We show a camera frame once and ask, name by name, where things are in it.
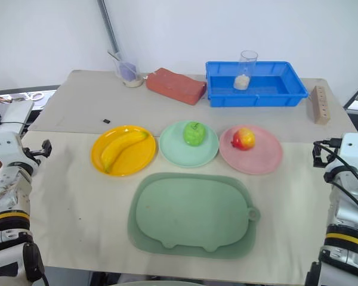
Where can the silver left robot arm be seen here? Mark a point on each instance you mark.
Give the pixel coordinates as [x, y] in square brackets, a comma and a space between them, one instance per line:
[6, 190]

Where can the grey table mat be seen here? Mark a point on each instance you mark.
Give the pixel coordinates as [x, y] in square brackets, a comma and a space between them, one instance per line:
[77, 113]

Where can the yellow banana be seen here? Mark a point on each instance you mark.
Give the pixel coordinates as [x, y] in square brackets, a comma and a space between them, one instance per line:
[120, 147]

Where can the pink round plate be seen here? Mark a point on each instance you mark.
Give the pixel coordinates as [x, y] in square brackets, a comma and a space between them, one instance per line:
[259, 161]

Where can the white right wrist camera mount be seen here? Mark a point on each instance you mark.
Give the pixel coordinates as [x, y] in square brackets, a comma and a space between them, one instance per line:
[355, 149]

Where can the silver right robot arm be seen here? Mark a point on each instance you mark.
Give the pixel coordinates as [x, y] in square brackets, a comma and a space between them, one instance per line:
[347, 208]

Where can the red yellow apple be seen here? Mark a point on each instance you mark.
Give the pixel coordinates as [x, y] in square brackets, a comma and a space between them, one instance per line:
[244, 139]

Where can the yellow round plate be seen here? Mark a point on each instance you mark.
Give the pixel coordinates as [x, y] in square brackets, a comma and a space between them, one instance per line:
[137, 162]

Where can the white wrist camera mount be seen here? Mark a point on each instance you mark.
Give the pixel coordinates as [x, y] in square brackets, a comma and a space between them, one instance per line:
[355, 149]
[6, 146]

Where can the large green serving tray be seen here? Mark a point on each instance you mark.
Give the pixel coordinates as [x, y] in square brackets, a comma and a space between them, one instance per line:
[191, 214]

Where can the blue plastic bin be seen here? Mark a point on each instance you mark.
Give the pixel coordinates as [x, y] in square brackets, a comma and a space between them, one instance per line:
[271, 86]

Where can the red brick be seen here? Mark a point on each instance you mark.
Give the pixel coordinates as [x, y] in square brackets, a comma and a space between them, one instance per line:
[176, 86]

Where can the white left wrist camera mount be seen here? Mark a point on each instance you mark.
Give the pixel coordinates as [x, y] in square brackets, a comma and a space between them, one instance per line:
[6, 146]

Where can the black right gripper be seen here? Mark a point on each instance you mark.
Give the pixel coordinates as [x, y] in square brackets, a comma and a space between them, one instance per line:
[328, 153]

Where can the green apple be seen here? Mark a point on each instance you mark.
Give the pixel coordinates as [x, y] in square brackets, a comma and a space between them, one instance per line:
[194, 134]

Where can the clear cup with white grains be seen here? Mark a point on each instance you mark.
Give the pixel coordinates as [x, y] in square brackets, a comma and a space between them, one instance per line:
[245, 73]

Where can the clear cup with purple scoop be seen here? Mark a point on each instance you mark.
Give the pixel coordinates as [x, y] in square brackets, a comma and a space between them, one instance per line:
[128, 71]

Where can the white flat box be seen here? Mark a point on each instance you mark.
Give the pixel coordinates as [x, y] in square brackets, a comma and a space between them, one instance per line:
[16, 113]

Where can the grey metal pole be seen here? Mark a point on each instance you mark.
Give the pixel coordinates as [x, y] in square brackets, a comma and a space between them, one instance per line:
[109, 26]

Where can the light green round plate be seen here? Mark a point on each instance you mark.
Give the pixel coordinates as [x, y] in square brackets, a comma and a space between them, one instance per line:
[179, 155]

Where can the white table cloth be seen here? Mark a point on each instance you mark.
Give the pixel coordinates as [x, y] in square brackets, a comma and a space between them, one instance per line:
[86, 208]

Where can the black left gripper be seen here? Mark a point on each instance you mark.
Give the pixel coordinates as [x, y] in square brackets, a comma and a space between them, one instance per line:
[32, 155]

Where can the wooden block with holes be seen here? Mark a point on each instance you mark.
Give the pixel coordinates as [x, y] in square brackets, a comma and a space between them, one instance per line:
[318, 104]

